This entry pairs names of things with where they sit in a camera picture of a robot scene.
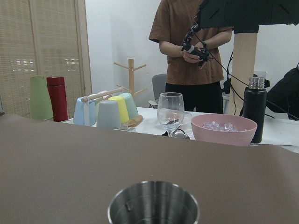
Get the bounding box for steel measuring jigger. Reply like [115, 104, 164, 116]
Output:
[107, 181, 200, 224]

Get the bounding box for light green cup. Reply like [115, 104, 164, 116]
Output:
[119, 92, 138, 119]

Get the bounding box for yellow cup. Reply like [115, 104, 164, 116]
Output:
[108, 96, 129, 123]

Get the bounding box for grey cup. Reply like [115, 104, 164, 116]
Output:
[97, 100, 121, 129]

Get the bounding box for blue cup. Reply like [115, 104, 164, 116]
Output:
[73, 97, 96, 126]

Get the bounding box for wooden cup rack bar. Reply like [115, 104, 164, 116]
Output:
[81, 88, 123, 103]

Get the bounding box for wine glass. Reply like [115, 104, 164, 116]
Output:
[157, 92, 185, 137]

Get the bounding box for wooden mug tree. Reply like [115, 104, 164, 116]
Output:
[114, 58, 148, 97]

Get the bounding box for person in brown shirt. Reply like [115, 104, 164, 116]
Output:
[149, 0, 233, 114]

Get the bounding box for black hand-held controller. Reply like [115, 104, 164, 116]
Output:
[182, 23, 210, 66]

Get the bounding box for pink bowl with ice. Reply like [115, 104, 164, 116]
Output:
[191, 114, 257, 146]

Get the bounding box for red thermos bottle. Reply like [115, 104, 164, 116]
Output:
[46, 77, 68, 122]

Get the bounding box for black water bottle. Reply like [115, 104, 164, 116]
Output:
[242, 77, 267, 144]

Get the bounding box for beige support post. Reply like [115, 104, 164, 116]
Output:
[228, 25, 259, 116]

